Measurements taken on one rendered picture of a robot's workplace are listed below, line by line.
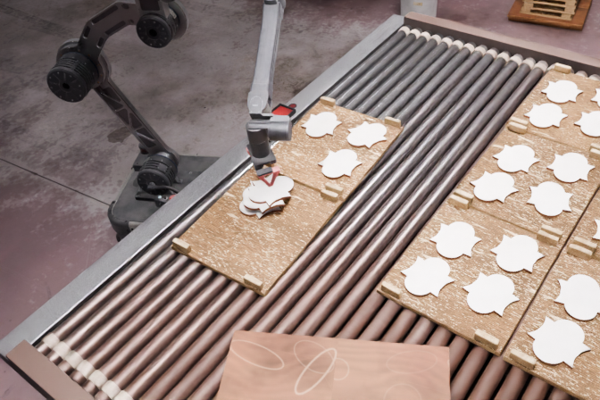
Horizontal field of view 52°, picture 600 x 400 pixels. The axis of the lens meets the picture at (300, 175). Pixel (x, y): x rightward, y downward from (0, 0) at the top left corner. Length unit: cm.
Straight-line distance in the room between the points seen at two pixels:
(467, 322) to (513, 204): 46
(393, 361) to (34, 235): 247
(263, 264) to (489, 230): 65
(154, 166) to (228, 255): 127
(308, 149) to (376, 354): 89
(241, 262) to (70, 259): 167
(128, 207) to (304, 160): 127
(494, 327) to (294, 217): 66
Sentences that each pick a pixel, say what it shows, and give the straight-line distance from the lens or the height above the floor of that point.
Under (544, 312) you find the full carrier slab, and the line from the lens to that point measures 172.
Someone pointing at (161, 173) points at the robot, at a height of 40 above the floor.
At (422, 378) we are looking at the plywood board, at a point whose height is 104.
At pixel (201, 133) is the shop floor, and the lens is 385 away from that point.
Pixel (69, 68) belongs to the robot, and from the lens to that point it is 283.
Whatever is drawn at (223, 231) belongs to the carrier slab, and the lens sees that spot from 189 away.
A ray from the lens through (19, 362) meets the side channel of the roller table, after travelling 179.
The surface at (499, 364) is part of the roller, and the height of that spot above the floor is 92.
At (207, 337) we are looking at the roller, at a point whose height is 92.
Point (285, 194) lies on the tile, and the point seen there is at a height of 99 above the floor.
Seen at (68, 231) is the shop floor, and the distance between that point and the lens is 349.
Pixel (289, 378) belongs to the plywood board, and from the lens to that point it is 145.
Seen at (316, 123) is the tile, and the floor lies 95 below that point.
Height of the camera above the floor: 229
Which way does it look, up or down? 42 degrees down
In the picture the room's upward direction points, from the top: 7 degrees counter-clockwise
